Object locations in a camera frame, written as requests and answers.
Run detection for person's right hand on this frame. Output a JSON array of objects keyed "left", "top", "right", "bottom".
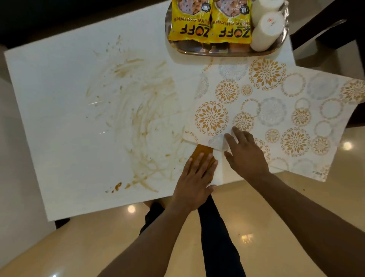
[{"left": 224, "top": 126, "right": 270, "bottom": 181}]

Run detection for person's left hand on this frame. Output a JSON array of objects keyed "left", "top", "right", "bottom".
[{"left": 171, "top": 153, "right": 219, "bottom": 212}]

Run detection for orange stained tissue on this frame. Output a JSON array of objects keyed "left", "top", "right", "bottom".
[{"left": 190, "top": 143, "right": 225, "bottom": 187}]

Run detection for floral patterned paper napkin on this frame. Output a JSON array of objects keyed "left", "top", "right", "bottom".
[{"left": 182, "top": 57, "right": 365, "bottom": 182}]

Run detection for person's left forearm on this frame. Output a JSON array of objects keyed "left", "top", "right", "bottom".
[{"left": 97, "top": 200, "right": 200, "bottom": 277}]

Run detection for person's right forearm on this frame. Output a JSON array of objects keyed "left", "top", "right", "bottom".
[{"left": 248, "top": 170, "right": 365, "bottom": 277}]

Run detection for person's dark trousers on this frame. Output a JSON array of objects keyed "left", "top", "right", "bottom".
[{"left": 139, "top": 195, "right": 246, "bottom": 277}]

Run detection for steel serving tray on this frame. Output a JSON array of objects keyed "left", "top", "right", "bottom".
[{"left": 165, "top": 0, "right": 290, "bottom": 57}]

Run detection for yellow snack packet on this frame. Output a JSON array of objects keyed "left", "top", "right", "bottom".
[
  {"left": 168, "top": 0, "right": 213, "bottom": 44},
  {"left": 208, "top": 0, "right": 253, "bottom": 44}
]

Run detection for dark wooden chair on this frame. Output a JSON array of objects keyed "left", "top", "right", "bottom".
[{"left": 290, "top": 18, "right": 365, "bottom": 127}]

